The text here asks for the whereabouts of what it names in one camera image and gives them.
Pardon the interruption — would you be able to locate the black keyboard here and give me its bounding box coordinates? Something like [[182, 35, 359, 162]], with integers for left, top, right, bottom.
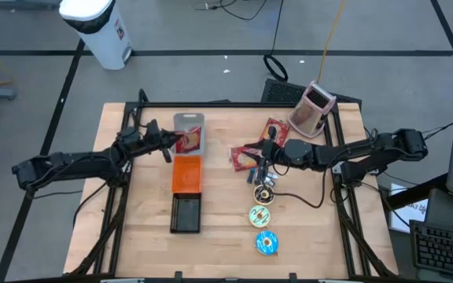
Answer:
[[409, 219, 453, 282]]

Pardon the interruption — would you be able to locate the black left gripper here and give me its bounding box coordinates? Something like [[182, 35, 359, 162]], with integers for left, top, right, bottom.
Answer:
[[138, 119, 191, 164]]

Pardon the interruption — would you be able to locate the chocolate frosted toy donut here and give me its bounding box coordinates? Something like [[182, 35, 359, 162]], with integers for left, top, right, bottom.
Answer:
[[252, 183, 276, 206]]

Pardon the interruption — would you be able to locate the mint frosted toy donut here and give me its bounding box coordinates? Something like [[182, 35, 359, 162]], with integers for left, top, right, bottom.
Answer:
[[248, 204, 271, 228]]

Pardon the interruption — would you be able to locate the white translucent plastic bin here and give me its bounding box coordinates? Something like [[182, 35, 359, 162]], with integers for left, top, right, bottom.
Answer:
[[172, 112, 207, 157]]

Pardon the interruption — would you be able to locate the black perforated panel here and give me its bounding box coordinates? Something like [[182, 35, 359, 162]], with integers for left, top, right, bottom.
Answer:
[[260, 78, 363, 105]]

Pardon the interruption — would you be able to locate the black floor cable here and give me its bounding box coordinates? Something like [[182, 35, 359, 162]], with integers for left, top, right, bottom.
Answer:
[[193, 0, 290, 83]]

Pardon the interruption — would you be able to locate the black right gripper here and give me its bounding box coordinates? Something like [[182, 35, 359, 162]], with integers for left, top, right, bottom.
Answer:
[[245, 137, 290, 186]]

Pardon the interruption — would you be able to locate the black aluminium table frame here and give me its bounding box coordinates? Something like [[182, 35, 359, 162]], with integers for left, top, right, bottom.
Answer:
[[63, 88, 399, 283]]

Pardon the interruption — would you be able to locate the white trash can black liner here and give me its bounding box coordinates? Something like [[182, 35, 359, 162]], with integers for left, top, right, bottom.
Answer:
[[58, 0, 133, 71]]

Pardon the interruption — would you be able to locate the white paper sheet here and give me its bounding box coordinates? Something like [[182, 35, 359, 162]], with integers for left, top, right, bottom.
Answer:
[[388, 182, 429, 233]]

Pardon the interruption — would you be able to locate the blue frosted toy donut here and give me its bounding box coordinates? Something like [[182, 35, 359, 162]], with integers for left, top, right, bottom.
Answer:
[[254, 230, 279, 256]]

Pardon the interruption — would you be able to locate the black plastic basket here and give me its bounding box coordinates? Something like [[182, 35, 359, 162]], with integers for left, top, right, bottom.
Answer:
[[169, 191, 203, 235]]

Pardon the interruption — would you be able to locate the yellow cable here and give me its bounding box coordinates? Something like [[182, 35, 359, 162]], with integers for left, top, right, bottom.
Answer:
[[316, 0, 348, 83]]

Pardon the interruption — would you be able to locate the orange plastic basket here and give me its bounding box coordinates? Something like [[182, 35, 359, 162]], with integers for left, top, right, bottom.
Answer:
[[171, 155, 204, 194]]

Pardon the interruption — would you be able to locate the red snack packet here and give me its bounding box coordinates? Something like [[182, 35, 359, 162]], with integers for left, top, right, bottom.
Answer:
[[175, 125, 203, 154], [230, 145, 265, 173], [257, 117, 291, 149]]

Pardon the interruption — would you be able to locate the metal box grater pink handle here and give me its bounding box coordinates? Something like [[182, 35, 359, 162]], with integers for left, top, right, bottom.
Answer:
[[288, 80, 337, 139]]

